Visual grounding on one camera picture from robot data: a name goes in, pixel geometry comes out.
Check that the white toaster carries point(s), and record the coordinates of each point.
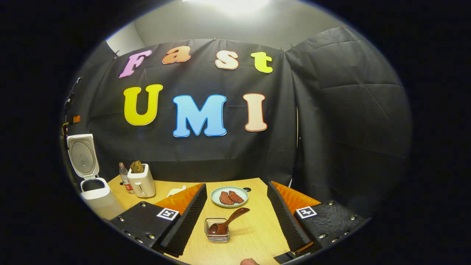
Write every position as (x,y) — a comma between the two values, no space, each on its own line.
(141,186)

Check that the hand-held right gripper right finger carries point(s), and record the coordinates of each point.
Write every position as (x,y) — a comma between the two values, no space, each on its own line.
(285,221)

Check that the black backdrop cloth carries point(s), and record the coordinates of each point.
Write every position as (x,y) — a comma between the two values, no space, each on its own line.
(220,154)

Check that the pale green plate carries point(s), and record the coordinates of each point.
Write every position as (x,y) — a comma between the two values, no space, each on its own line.
(243,195)

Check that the brown toast slice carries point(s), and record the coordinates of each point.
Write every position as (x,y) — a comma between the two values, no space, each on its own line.
(140,166)
(133,167)

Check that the white rice cooker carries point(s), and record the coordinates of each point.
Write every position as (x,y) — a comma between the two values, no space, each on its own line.
(101,202)

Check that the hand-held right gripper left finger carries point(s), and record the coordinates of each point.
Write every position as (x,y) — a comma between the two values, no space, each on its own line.
(187,224)

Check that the white divided dish with beans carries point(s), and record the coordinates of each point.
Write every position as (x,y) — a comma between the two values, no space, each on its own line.
(176,191)

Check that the red meat piece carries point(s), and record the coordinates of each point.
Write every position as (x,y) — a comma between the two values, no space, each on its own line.
(226,198)
(236,197)

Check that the large ceiling light panel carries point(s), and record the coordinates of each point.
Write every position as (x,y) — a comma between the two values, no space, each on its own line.
(228,5)

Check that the dark wooden spoon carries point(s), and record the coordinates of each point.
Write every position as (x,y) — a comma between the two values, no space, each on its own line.
(235,216)

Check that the plastic bottle with red label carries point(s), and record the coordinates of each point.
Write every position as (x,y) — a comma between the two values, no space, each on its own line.
(124,176)

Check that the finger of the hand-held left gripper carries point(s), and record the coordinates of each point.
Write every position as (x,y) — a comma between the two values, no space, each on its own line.
(76,119)

